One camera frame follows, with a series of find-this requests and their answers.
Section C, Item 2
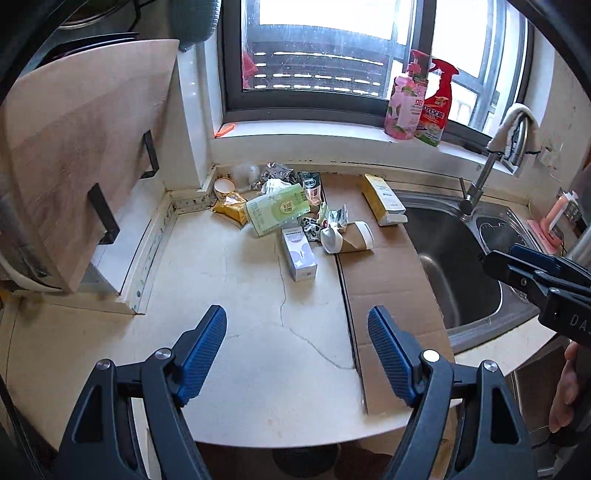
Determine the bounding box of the clear plastic bag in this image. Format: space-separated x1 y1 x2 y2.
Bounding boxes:
231 162 262 190

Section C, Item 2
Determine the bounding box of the person's right hand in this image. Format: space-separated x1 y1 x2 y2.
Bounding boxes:
549 342 581 433

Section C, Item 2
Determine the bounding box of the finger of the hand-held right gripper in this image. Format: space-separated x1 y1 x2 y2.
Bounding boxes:
483 250 561 306
509 244 591 280

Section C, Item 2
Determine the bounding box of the grey-blue plastic colander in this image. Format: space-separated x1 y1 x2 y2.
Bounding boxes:
178 0 222 52

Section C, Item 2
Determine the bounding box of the pink sponge holder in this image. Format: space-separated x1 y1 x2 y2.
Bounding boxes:
526 219 566 252

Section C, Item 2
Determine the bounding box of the printed sealing tape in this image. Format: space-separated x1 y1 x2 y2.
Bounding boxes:
119 191 218 317

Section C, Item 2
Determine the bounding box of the pink spray bottle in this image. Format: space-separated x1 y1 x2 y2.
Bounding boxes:
384 50 430 140

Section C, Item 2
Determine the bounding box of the white and pink bottle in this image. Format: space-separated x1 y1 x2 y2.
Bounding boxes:
547 191 578 232

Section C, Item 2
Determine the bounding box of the white cloth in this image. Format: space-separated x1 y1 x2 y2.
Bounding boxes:
488 104 540 155

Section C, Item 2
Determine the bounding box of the white carton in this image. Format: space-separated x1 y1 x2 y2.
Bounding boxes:
281 227 319 282

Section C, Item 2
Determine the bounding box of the silver foil wrapper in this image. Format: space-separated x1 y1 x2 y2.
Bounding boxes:
259 162 296 188

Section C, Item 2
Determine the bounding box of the black and white wrapper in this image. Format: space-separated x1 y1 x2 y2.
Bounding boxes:
300 217 324 241

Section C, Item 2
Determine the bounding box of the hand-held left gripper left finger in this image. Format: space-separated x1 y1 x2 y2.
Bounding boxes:
58 305 228 480

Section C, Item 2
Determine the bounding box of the yellow snack wrapper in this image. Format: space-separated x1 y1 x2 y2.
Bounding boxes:
212 191 249 226

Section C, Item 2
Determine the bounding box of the brown cardboard sheet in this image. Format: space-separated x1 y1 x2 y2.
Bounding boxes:
318 172 455 415

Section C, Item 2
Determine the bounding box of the wooden cutting board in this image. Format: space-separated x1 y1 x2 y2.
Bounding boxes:
0 39 181 294

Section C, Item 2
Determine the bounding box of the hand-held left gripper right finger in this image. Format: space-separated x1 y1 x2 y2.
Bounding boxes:
367 305 539 480

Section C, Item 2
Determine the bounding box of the green and black sachet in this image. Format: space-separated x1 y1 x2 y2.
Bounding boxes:
298 172 322 206

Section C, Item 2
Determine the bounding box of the brown paper cup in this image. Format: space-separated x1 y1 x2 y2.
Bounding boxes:
339 220 376 254

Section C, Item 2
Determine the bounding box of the dark window frame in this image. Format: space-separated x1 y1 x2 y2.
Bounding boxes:
217 0 536 153

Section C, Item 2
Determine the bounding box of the steel kitchen faucet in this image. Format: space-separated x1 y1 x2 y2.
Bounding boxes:
458 113 529 217

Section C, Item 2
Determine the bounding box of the small silver wrapper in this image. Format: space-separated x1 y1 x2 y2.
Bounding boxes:
328 206 352 232

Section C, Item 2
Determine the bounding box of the yellow and white box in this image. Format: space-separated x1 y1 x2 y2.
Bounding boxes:
360 174 408 227

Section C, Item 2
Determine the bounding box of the red spray bottle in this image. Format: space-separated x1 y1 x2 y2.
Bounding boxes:
414 58 459 147

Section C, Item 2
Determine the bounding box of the stainless steel sink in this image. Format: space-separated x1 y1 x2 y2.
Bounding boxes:
394 191 548 354

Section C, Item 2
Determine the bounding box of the green tissue packet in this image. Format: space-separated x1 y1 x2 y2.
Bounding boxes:
245 184 311 237

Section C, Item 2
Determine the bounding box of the black metal board rack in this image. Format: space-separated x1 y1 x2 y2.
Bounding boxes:
90 130 160 245

